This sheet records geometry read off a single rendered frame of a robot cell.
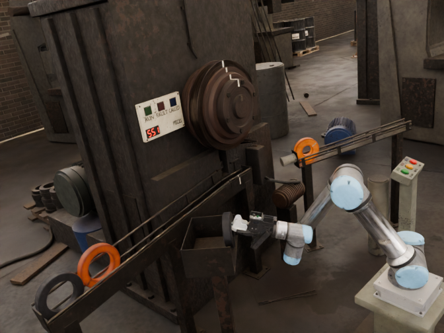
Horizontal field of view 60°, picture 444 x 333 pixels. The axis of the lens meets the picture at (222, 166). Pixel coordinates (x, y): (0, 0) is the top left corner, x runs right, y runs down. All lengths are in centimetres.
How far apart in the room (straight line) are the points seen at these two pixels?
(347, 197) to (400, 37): 312
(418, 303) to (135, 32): 166
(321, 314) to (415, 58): 290
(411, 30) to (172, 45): 290
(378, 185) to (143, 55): 152
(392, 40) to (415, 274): 315
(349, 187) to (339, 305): 101
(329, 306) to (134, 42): 170
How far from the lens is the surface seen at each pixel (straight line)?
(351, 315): 231
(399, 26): 446
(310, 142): 246
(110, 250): 174
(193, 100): 193
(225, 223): 163
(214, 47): 221
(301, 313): 231
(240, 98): 199
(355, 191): 150
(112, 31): 182
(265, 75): 474
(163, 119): 193
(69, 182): 296
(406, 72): 448
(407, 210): 254
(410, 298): 187
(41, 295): 164
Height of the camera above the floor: 158
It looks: 22 degrees down
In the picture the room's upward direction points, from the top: 9 degrees counter-clockwise
